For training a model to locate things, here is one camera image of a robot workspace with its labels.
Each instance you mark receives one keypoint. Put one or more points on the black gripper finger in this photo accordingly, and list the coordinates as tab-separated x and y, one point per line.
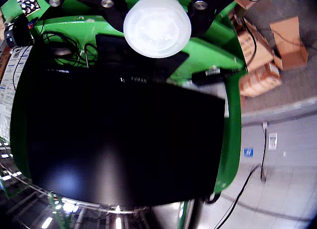
218	6
99	1

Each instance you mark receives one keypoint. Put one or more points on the brown printed storage carton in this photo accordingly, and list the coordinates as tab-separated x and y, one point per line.
260	50

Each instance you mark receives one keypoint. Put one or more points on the black power adapter brick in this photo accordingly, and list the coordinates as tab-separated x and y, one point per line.
210	76

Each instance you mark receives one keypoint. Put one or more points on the white printed label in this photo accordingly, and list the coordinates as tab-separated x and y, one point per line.
273	141

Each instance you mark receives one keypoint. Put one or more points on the blue square sign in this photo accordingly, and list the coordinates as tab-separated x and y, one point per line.
248	152

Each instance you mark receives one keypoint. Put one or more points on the white plastic bottle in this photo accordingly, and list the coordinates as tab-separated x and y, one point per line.
157	28

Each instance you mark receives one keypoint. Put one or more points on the blue box red button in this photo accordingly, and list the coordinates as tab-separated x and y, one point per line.
30	25

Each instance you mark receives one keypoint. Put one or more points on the small open flapped carton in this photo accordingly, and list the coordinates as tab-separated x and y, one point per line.
289	48

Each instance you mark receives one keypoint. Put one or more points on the black monitor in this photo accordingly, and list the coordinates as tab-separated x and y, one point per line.
123	139

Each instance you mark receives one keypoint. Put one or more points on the green metal shelf rack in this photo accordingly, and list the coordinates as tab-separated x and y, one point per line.
213	55

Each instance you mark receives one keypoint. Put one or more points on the black floral printed card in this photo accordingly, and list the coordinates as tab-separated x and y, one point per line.
28	2

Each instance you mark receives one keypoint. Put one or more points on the white sheet blue bars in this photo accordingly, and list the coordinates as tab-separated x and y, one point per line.
10	73

